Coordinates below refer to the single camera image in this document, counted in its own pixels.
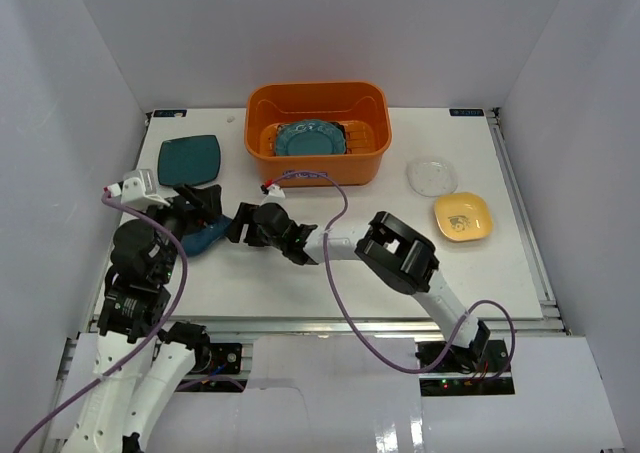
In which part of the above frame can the teal scalloped round plate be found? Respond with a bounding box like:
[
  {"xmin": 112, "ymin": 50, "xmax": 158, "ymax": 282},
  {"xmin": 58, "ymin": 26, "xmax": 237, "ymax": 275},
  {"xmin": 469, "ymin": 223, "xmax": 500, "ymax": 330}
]
[{"xmin": 272, "ymin": 118, "xmax": 348, "ymax": 158}]

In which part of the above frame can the yellow square dish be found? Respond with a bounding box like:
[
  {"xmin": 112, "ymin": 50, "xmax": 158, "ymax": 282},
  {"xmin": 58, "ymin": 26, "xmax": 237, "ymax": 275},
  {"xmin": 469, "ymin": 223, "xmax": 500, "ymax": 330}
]
[{"xmin": 433, "ymin": 192, "xmax": 494, "ymax": 243}]

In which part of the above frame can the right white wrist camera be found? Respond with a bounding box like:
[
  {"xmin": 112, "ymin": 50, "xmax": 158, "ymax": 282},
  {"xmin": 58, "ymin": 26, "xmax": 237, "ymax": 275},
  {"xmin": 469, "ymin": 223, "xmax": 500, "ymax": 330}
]
[{"xmin": 260, "ymin": 181, "xmax": 286, "ymax": 205}]

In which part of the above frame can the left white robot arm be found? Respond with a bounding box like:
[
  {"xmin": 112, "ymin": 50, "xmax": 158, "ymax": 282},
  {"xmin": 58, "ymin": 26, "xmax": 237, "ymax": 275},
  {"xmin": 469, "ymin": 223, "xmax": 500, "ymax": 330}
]
[{"xmin": 62, "ymin": 185, "xmax": 228, "ymax": 452}]

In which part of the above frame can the dark teal square plate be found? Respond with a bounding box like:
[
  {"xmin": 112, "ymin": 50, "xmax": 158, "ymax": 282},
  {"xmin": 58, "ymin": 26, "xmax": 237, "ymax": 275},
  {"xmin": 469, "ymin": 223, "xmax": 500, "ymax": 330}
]
[{"xmin": 157, "ymin": 135, "xmax": 221, "ymax": 187}]

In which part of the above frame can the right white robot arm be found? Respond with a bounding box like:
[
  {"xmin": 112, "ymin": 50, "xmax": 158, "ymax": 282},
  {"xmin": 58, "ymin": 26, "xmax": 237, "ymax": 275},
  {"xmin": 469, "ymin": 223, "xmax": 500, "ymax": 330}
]
[{"xmin": 226, "ymin": 203, "xmax": 490, "ymax": 372}]

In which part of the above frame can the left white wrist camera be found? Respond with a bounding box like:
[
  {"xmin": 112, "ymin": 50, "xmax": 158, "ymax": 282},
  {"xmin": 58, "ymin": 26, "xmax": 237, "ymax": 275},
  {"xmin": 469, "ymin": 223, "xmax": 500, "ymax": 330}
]
[{"xmin": 104, "ymin": 169, "xmax": 170, "ymax": 212}]

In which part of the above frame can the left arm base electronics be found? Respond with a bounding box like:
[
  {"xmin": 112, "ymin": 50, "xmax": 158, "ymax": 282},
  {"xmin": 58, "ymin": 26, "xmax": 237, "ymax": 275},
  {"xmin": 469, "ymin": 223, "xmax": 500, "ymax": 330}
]
[{"xmin": 176, "ymin": 343, "xmax": 247, "ymax": 393}]

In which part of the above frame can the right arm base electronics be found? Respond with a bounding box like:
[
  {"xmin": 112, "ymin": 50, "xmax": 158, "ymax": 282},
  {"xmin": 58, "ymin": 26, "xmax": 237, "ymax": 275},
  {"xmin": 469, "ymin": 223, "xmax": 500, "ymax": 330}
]
[{"xmin": 419, "ymin": 340, "xmax": 516, "ymax": 398}]

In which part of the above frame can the clear glass plate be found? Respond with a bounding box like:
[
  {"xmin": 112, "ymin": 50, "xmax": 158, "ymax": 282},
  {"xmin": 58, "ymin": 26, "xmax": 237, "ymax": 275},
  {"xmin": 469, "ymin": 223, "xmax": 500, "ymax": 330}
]
[{"xmin": 406, "ymin": 157, "xmax": 458, "ymax": 197}]

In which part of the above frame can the orange plastic bin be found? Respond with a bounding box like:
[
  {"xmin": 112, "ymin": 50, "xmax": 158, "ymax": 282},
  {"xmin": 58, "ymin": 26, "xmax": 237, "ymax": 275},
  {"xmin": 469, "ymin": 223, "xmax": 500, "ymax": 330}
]
[{"xmin": 244, "ymin": 81, "xmax": 392, "ymax": 187}]

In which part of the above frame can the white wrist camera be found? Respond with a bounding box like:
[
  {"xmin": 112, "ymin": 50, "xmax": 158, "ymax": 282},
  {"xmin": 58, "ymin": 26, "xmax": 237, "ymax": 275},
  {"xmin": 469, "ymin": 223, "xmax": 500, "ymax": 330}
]
[
  {"xmin": 104, "ymin": 169, "xmax": 170, "ymax": 212},
  {"xmin": 260, "ymin": 181, "xmax": 286, "ymax": 205}
]

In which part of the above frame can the amber square plate black rim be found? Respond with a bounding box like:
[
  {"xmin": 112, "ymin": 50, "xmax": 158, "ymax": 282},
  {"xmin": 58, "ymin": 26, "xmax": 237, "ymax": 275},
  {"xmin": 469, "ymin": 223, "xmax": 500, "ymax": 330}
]
[{"xmin": 258, "ymin": 119, "xmax": 375, "ymax": 157}]

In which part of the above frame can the dark blue leaf dish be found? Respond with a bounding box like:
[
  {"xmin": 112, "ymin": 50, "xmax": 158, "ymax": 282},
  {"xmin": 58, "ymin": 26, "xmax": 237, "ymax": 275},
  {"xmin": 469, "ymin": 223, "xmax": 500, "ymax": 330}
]
[{"xmin": 181, "ymin": 215, "xmax": 232, "ymax": 258}]

